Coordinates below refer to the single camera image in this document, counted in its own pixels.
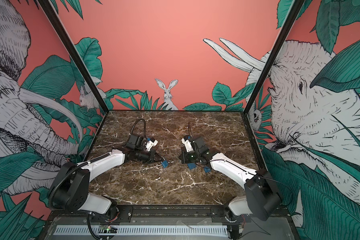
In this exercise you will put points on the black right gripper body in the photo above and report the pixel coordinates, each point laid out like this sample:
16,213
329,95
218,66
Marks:
192,157

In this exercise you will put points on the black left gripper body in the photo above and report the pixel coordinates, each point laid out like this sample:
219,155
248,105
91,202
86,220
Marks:
152,151

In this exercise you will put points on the large blue padlock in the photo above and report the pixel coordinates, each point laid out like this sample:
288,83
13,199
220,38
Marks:
191,166

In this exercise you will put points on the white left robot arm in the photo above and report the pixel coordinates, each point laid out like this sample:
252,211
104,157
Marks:
70,189

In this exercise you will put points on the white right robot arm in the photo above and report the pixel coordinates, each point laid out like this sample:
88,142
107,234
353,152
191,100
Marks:
262,195

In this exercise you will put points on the small circuit board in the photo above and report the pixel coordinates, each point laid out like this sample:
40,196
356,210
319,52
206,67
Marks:
108,230

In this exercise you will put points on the white perforated strip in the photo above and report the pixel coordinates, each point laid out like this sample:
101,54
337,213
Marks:
141,230

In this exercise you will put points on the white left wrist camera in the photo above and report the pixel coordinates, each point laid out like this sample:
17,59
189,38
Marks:
150,143

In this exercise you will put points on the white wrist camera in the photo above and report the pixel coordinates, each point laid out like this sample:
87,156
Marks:
150,143
187,142

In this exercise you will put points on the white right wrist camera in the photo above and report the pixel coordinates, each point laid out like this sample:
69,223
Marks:
187,142

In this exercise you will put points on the black front mounting rail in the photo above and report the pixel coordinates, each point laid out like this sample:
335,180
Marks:
220,214

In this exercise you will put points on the black left corner post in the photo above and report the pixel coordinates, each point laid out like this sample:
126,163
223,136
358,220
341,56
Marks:
55,21

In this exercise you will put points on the black corner post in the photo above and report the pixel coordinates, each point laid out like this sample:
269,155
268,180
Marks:
287,25
55,21

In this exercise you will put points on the black right corner post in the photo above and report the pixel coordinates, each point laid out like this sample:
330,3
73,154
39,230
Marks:
287,25

